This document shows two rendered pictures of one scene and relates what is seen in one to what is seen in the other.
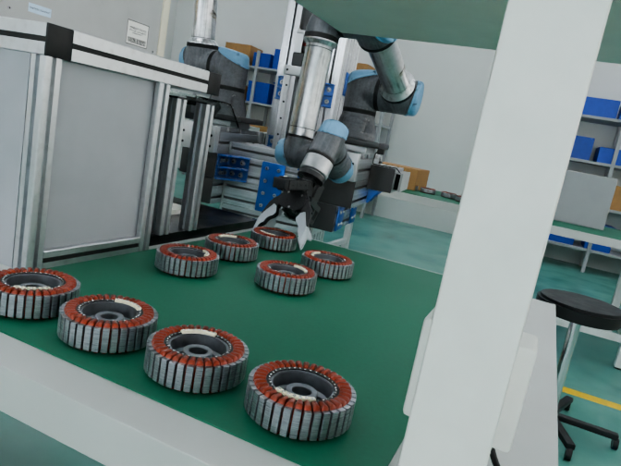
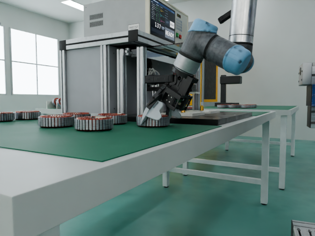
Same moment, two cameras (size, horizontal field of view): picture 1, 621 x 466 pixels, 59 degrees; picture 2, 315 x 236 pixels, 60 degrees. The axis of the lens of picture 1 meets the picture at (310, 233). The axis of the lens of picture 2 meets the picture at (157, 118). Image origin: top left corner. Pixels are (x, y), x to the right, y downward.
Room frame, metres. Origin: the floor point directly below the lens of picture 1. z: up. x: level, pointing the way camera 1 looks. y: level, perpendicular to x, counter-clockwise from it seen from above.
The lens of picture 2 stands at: (1.41, -0.82, 0.84)
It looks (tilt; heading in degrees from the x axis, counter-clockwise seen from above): 4 degrees down; 97
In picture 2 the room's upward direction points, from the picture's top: straight up
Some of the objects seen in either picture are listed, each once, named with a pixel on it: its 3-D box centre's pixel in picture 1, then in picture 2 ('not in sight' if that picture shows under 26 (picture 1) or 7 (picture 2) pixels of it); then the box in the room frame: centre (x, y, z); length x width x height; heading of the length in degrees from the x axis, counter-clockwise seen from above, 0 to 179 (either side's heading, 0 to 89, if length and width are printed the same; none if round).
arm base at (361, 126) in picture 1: (357, 124); not in sight; (1.95, -0.09, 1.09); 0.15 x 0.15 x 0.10
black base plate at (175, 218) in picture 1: (109, 202); (190, 115); (1.41, 0.53, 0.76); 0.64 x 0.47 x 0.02; 68
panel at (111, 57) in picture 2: not in sight; (148, 84); (1.19, 0.62, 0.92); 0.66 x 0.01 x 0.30; 68
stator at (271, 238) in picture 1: (273, 239); (153, 120); (1.29, 0.08, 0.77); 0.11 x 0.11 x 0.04
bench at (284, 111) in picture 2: not in sight; (247, 135); (2.14, 2.80, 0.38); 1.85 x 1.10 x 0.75; 68
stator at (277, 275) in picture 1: (286, 276); (56, 121); (0.97, 0.03, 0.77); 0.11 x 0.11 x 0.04
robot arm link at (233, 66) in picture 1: (230, 67); not in sight; (2.08, 0.40, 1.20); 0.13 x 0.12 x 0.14; 68
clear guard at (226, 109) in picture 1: (164, 103); (181, 55); (1.37, 0.41, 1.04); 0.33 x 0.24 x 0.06; 158
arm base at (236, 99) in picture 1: (227, 100); not in sight; (2.07, 0.39, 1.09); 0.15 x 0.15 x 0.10
